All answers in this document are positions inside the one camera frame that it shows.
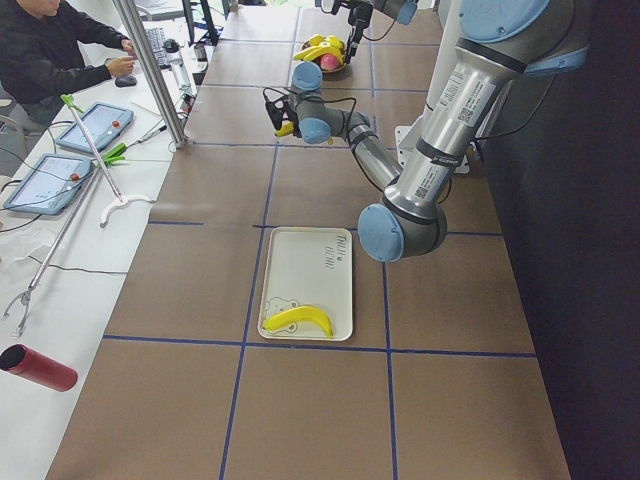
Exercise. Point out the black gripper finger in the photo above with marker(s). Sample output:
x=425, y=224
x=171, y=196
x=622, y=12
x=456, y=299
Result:
x=352, y=45

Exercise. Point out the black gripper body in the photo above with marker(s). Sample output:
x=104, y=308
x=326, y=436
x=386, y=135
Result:
x=359, y=21

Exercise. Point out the seated person black jacket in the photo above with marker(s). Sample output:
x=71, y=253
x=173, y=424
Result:
x=41, y=58

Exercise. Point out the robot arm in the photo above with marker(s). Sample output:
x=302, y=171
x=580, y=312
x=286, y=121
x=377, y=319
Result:
x=400, y=11
x=499, y=41

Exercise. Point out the red cylinder bottle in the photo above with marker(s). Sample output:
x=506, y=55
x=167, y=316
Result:
x=24, y=362

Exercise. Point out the white bear tray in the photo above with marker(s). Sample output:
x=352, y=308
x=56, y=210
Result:
x=309, y=266

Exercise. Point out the blue teach pendant near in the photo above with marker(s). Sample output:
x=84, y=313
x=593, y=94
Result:
x=51, y=184

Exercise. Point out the black computer mouse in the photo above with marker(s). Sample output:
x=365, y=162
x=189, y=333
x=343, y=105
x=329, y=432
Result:
x=125, y=81

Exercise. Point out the yellow banana basket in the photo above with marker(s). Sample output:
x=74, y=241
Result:
x=312, y=53
x=318, y=40

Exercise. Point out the yellow banana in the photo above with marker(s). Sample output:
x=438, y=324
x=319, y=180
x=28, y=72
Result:
x=287, y=129

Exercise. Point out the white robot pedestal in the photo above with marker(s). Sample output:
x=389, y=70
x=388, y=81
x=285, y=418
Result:
x=407, y=136

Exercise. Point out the yellow banana carried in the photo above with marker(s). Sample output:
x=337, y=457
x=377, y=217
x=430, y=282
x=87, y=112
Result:
x=299, y=314

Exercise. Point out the blue teach pendant far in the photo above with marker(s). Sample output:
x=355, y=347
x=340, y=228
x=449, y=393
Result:
x=105, y=123

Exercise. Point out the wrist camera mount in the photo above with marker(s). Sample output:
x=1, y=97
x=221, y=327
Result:
x=279, y=107
x=332, y=6

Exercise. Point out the aluminium frame post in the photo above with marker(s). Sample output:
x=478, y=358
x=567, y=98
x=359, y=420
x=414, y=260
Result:
x=135, y=29

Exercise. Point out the wicker fruit basket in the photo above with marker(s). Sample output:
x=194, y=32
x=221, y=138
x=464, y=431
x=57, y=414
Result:
x=339, y=54

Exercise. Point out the green handled grabber tool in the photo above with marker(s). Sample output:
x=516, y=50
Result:
x=120, y=200

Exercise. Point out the blue teach pendant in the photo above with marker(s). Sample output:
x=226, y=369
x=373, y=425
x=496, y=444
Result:
x=51, y=184
x=105, y=123

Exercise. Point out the long metal grabber tool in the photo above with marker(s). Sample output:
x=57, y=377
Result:
x=24, y=298

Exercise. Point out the clear water bottle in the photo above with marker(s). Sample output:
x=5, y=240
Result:
x=175, y=60

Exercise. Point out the pink apple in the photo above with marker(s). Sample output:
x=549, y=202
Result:
x=330, y=62

